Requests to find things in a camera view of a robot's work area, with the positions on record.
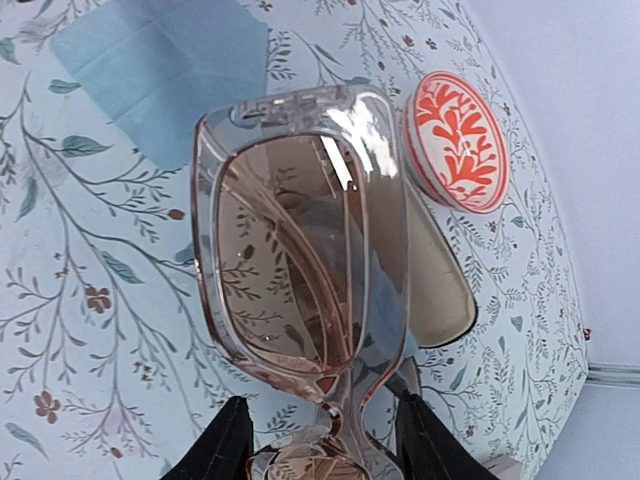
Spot red patterned small bowl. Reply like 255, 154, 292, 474
400, 71, 510, 215

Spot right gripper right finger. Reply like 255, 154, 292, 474
395, 390, 497, 480

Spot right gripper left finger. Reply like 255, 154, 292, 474
161, 396, 253, 480

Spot clear pink frame glasses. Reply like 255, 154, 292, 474
191, 85, 409, 479

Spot floral patterned table mat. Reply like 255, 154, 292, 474
1, 1, 588, 479

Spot blue cleaning cloth left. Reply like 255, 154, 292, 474
51, 1, 269, 170

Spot pink translucent plastic cup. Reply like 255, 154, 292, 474
483, 455, 523, 480

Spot brown striped glasses case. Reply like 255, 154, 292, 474
405, 183, 478, 349

